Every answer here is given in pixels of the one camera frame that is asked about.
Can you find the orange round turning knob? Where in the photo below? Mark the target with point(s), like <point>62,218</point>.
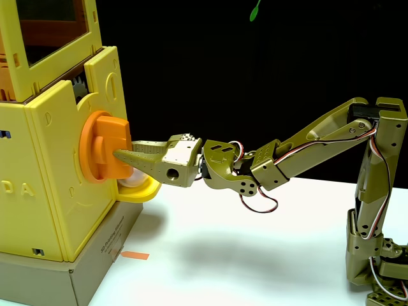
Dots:
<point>105,134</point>

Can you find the translucent capsule ball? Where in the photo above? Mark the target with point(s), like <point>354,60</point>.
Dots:
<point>132,180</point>

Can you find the orange tape arrow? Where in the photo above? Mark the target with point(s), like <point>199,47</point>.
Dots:
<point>135,255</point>

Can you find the yellow dispensing tray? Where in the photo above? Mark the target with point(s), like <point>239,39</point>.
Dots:
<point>140,195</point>

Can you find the yellow toy vending machine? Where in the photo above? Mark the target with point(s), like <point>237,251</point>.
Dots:
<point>51,178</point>

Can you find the white plastic gear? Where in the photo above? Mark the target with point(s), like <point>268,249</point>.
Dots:
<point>79,90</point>

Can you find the green leaf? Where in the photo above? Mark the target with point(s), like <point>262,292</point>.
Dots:
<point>253,14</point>

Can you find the clear tape strip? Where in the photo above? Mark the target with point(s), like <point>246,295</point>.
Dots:
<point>116,253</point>

